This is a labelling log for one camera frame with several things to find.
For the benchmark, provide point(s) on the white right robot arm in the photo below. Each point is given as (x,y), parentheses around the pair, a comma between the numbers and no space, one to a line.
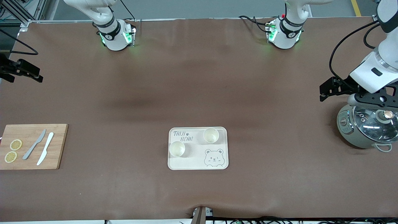
(113,40)

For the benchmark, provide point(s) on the cream bear print tray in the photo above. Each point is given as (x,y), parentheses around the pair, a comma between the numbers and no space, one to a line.
(199,158)

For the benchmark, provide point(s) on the grey pot with glass lid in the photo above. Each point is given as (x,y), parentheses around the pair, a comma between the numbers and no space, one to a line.
(351,133)

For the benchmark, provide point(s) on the brown table mat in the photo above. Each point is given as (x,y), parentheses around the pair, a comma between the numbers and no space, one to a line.
(199,93)

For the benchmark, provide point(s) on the glass pot lid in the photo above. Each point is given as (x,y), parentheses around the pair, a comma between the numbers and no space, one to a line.
(370,124)

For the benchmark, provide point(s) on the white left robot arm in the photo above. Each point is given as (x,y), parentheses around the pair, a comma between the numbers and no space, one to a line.
(284,39)

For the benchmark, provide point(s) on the lemon slice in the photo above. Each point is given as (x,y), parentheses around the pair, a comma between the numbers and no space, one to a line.
(11,156)
(16,144)

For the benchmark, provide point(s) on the bamboo cutting board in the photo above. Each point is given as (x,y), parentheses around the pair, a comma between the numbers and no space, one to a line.
(56,146)

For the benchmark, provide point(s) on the grey clamp bracket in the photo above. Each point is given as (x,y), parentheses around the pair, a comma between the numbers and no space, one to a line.
(199,217)

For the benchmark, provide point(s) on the white IKEA cup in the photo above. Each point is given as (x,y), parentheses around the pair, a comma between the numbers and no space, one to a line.
(211,135)
(177,149)

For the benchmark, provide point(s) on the grey plastic knife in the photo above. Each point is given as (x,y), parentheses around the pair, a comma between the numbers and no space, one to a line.
(34,143)

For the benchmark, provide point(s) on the aluminium frame post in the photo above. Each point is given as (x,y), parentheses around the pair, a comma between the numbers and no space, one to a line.
(28,12)

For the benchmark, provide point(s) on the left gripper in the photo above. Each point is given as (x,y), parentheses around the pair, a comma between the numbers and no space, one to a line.
(343,86)

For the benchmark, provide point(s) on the white plastic knife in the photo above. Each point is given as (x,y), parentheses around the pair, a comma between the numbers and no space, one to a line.
(46,147)

